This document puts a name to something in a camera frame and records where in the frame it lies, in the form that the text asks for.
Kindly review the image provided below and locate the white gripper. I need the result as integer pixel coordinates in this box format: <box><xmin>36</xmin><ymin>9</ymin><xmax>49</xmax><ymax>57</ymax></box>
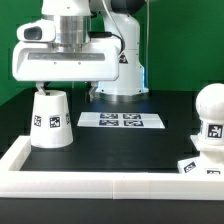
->
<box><xmin>12</xmin><ymin>19</ymin><xmax>119</xmax><ymax>101</ymax></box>

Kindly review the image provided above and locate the white lamp shade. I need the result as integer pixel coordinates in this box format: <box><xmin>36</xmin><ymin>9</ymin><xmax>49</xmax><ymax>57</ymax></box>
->
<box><xmin>30</xmin><ymin>90</ymin><xmax>73</xmax><ymax>149</ymax></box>

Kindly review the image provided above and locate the white lamp bulb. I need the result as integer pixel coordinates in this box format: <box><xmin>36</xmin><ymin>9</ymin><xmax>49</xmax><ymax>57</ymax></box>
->
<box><xmin>196</xmin><ymin>83</ymin><xmax>224</xmax><ymax>146</ymax></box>

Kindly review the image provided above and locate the white lamp base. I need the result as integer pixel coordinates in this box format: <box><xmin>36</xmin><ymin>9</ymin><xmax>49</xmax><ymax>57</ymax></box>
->
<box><xmin>177</xmin><ymin>135</ymin><xmax>224</xmax><ymax>176</ymax></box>

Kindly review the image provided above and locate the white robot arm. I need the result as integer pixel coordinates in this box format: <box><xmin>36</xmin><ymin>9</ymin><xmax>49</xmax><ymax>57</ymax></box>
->
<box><xmin>12</xmin><ymin>0</ymin><xmax>149</xmax><ymax>101</ymax></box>

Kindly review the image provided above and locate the white marker plate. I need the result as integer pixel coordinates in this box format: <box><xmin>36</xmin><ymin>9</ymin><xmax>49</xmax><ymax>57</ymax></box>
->
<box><xmin>78</xmin><ymin>112</ymin><xmax>165</xmax><ymax>129</ymax></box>

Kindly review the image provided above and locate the white U-shaped fence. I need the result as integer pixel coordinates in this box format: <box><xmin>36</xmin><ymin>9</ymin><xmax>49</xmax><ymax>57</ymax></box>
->
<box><xmin>0</xmin><ymin>136</ymin><xmax>224</xmax><ymax>200</ymax></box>

